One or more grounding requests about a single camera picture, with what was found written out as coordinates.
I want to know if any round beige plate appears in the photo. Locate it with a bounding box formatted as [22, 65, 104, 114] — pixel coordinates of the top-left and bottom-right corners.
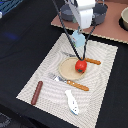
[58, 57, 84, 80]

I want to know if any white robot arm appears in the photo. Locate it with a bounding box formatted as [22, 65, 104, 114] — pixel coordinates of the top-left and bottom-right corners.
[68, 0, 95, 29]

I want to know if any large grey pot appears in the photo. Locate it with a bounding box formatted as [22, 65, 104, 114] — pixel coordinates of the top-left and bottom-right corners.
[92, 3, 108, 25]

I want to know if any beige woven placemat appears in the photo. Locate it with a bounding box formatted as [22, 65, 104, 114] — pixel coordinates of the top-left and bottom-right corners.
[17, 34, 117, 128]

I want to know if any red toy tomato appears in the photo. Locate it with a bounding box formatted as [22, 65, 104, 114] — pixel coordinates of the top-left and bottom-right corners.
[75, 60, 87, 73]

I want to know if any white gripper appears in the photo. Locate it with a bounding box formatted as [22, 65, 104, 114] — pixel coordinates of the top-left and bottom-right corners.
[77, 2, 94, 29]

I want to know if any beige bowl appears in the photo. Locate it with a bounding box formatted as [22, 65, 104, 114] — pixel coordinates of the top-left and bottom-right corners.
[121, 7, 128, 30]

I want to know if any fork with wooden handle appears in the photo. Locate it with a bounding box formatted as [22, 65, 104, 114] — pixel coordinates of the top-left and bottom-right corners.
[49, 73, 89, 91]

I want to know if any knife with wooden handle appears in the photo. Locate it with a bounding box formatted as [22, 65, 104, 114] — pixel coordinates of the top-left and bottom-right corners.
[61, 51, 101, 65]

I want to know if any black cable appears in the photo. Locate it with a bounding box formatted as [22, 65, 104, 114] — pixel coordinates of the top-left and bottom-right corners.
[50, 0, 100, 62]

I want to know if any small grey pot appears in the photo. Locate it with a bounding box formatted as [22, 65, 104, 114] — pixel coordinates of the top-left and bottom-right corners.
[60, 3, 79, 21]

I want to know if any light blue toy carton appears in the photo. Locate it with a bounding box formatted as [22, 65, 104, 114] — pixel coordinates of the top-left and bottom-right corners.
[72, 30, 85, 47]

